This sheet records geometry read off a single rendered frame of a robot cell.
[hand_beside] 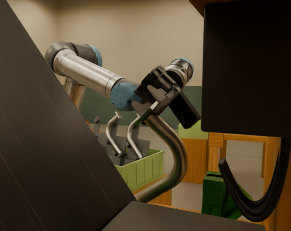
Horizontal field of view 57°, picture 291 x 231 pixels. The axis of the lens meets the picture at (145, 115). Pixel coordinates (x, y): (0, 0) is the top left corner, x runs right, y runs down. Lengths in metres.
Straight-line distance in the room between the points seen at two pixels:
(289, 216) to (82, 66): 0.66
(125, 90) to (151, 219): 0.41
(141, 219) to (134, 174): 1.18
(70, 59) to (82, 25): 8.24
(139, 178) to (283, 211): 1.11
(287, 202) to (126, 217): 0.31
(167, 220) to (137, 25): 7.99
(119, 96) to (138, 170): 0.90
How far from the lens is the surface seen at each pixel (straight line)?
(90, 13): 9.05
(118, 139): 1.80
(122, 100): 0.70
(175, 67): 0.73
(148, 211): 0.38
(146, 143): 1.66
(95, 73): 0.81
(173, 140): 0.53
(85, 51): 1.05
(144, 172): 1.61
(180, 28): 7.85
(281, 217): 0.58
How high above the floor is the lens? 1.41
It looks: 8 degrees down
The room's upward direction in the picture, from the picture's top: straight up
